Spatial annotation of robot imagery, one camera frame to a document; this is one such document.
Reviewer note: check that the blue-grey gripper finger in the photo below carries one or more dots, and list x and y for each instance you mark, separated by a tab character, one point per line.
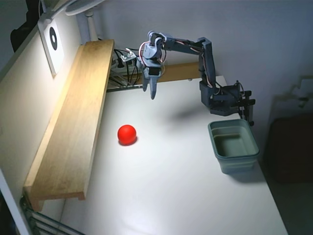
146	82
154	85

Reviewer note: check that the blue-grey gripper body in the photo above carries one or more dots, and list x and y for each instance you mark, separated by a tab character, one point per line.
152	73

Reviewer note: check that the red ball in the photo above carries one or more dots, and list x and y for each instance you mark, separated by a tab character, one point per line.
127	134

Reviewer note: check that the blue-grey robot arm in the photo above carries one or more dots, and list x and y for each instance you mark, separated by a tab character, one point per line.
183	45

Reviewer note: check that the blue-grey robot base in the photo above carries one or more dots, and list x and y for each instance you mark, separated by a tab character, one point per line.
223	107

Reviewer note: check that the grey plastic container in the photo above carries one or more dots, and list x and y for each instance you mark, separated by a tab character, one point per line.
234	164

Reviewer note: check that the short wooden plank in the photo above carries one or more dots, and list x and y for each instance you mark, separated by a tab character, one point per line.
181	72

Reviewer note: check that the white desk lamp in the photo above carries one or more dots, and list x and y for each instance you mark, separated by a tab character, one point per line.
91	27

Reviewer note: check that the long wooden shelf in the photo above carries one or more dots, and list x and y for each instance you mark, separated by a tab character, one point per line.
73	122

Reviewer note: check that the black table clamp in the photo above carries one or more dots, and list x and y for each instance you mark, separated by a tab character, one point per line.
248	105

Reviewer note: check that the small wrist camera board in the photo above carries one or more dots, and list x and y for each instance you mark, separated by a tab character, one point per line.
128	56

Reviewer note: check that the white wall conduit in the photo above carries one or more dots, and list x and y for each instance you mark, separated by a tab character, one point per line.
303	83

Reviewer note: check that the metal shelf frame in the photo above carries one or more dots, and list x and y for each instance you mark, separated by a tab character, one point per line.
49	221

